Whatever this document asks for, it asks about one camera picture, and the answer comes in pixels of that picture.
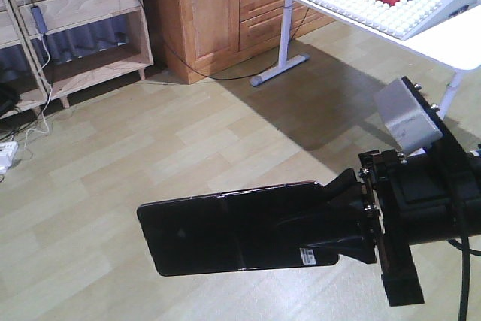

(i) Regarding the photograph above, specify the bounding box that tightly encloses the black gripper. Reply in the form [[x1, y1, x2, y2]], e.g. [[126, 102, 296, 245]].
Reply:
[[304, 77, 480, 307]]

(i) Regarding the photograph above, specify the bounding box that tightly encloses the black foldable smartphone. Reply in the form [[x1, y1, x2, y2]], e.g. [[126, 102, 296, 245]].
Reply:
[[137, 182, 339, 277]]

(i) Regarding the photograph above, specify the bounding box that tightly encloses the white desk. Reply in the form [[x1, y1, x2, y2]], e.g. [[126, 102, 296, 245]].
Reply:
[[250, 0, 480, 117]]

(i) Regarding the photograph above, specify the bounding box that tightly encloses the wooden cabinet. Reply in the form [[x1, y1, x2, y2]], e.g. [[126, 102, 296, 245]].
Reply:
[[137, 0, 339, 85]]

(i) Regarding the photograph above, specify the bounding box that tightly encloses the light wooden shelf unit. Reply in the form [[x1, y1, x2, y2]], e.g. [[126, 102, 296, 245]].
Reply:
[[1, 0, 153, 112]]

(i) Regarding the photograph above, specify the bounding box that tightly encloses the white power strip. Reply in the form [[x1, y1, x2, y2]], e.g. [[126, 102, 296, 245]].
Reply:
[[0, 141, 18, 174]]

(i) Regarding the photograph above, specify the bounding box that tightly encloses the grey usb hub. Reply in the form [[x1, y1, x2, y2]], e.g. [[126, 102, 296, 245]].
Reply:
[[30, 5, 48, 35]]

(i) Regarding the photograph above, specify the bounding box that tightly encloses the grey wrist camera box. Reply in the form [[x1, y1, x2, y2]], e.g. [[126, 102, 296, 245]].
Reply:
[[374, 79, 443, 154]]

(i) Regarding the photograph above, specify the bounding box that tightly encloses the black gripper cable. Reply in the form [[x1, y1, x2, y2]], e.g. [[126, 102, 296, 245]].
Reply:
[[456, 236, 481, 321]]

